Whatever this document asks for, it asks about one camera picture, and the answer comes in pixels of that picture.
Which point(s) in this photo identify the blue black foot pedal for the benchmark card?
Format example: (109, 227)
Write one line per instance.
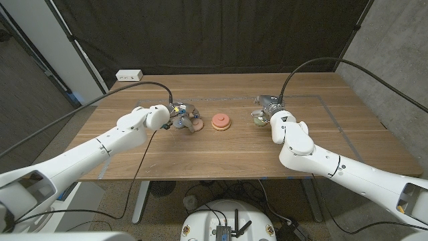
(65, 195)

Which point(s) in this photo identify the grey table leg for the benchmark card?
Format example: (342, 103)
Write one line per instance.
(311, 201)

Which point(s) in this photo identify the black power adapter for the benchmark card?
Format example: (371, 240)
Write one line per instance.
(289, 232)

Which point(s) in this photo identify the coral red disc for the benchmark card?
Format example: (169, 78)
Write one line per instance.
(221, 120)

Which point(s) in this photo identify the dusty pink disc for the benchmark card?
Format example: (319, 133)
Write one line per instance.
(199, 124)

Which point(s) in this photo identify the black floor fan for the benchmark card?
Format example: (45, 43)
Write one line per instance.
(162, 188)

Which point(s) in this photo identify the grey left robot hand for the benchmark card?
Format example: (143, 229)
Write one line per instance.
(182, 112)

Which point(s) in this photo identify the sage green disc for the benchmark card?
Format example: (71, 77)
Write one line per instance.
(259, 122)

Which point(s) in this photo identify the white right robot shoulder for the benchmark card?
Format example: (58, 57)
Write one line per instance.
(418, 237)

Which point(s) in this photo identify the large orange disc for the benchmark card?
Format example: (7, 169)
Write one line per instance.
(220, 128)

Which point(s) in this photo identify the small dark grey disc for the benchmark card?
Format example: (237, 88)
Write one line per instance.
(179, 124)

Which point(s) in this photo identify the black backdrop curtain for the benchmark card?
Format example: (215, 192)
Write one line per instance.
(200, 33)

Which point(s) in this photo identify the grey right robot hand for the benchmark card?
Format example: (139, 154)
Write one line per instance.
(271, 102)

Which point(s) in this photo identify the blue left wrist connector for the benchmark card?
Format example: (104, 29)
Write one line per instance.
(164, 126)

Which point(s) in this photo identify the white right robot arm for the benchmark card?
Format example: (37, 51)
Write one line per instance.
(351, 174)

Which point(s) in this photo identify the white left robot shoulder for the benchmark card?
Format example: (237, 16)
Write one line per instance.
(67, 237)

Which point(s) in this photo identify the grey round floor object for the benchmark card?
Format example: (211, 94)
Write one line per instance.
(190, 202)

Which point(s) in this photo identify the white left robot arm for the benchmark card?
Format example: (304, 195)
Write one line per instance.
(83, 154)

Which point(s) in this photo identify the black backdrop stand pole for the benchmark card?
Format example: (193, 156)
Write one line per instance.
(357, 26)
(71, 37)

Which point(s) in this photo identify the white power strip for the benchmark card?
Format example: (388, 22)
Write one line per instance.
(128, 75)

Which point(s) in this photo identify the silver router with antennas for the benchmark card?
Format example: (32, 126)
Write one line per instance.
(223, 232)

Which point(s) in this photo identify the white table leg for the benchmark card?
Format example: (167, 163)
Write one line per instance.
(140, 201)

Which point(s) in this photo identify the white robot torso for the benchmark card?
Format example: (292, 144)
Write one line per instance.
(200, 221)

